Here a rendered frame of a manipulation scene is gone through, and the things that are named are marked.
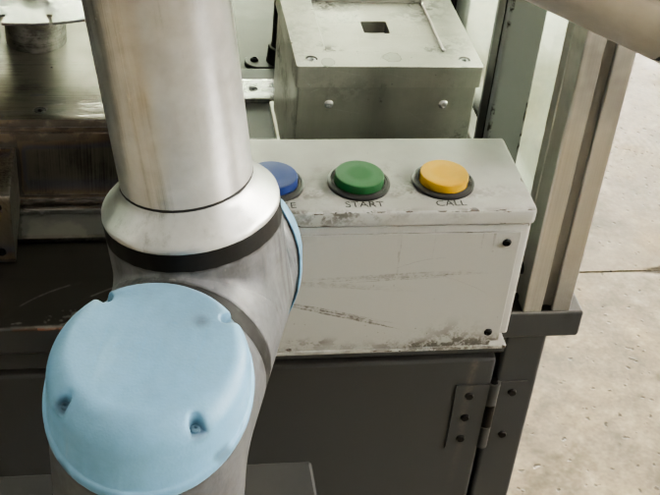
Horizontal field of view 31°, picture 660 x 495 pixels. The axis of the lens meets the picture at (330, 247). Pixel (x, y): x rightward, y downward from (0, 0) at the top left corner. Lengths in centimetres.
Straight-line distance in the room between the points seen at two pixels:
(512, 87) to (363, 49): 16
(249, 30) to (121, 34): 84
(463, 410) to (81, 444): 60
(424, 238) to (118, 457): 39
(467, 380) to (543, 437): 92
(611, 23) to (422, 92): 66
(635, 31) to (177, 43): 28
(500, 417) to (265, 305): 50
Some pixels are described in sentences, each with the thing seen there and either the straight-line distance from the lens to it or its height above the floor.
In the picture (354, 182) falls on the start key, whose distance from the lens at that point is 95.
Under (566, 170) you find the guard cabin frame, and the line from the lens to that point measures 102.
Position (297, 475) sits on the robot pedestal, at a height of 75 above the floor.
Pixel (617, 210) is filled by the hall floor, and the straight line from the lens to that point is 267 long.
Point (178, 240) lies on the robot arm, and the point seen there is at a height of 99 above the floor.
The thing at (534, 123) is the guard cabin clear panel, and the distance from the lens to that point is 113.
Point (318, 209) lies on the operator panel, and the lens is 93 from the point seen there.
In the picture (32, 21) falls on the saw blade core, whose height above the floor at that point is 95.
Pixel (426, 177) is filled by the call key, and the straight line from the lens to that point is 96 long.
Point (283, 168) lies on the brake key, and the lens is 96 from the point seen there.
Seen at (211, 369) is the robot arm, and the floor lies 97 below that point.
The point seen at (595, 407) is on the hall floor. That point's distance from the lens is 216.
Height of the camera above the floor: 143
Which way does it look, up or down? 36 degrees down
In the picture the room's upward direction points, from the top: 6 degrees clockwise
